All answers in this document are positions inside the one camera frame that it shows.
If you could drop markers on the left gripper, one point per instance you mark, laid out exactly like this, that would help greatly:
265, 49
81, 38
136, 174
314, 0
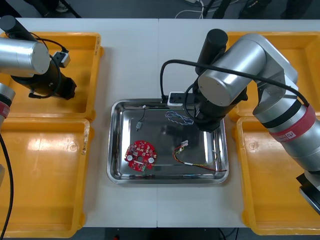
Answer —
68, 87

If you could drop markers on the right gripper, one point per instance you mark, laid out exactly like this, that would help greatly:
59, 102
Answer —
210, 125

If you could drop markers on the small metal solenoid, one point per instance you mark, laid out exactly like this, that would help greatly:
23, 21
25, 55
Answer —
138, 125

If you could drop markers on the round red circuit board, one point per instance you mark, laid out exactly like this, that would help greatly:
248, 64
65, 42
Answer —
141, 156

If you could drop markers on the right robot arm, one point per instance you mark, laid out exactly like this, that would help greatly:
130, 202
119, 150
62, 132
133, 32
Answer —
250, 57

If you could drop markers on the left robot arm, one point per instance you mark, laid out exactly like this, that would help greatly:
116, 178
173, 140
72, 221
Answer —
20, 57

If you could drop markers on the yellow-orange plastic bin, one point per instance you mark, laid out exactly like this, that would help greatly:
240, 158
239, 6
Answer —
310, 50
82, 50
50, 175
262, 187

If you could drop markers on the steel tray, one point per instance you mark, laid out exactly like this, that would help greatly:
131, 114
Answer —
165, 175

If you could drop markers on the person's foot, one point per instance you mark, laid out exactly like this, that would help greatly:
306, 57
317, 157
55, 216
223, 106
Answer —
61, 6

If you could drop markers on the black stand legs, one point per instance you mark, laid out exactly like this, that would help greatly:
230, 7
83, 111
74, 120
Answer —
220, 8

